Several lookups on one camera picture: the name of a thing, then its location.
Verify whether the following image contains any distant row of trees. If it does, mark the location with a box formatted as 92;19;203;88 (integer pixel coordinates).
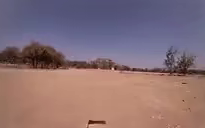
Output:
68;57;165;73

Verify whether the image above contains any group of brown trees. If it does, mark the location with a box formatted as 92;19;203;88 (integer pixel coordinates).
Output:
0;40;70;70

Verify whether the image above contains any small thin tree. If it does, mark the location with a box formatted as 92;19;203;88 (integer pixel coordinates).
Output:
176;51;198;75
163;45;178;74

